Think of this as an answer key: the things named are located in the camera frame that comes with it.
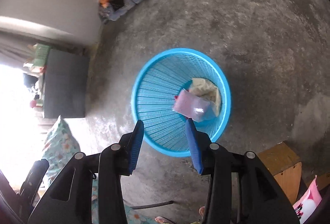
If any clear plastic zip bag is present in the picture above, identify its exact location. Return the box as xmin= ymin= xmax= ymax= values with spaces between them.
xmin=172 ymin=89 xmax=219 ymax=122

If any yellow paper bag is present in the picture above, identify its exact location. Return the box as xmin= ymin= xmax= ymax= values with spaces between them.
xmin=189 ymin=78 xmax=222 ymax=117

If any grey cabinet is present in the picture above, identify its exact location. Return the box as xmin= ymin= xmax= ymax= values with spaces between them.
xmin=43 ymin=49 xmax=90 ymax=118

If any wooden stool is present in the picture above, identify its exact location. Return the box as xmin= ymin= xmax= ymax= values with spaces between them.
xmin=257 ymin=141 xmax=302 ymax=204

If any pink floral pillow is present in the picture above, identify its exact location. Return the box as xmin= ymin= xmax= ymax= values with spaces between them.
xmin=293 ymin=176 xmax=322 ymax=224

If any blue plastic waste basket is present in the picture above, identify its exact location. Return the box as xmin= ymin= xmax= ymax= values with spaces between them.
xmin=131 ymin=48 xmax=232 ymax=158

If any green plastic basket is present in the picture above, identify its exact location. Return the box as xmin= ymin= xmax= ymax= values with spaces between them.
xmin=33 ymin=43 xmax=51 ymax=67

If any floral blue quilt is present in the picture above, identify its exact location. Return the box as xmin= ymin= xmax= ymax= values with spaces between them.
xmin=41 ymin=116 xmax=156 ymax=224

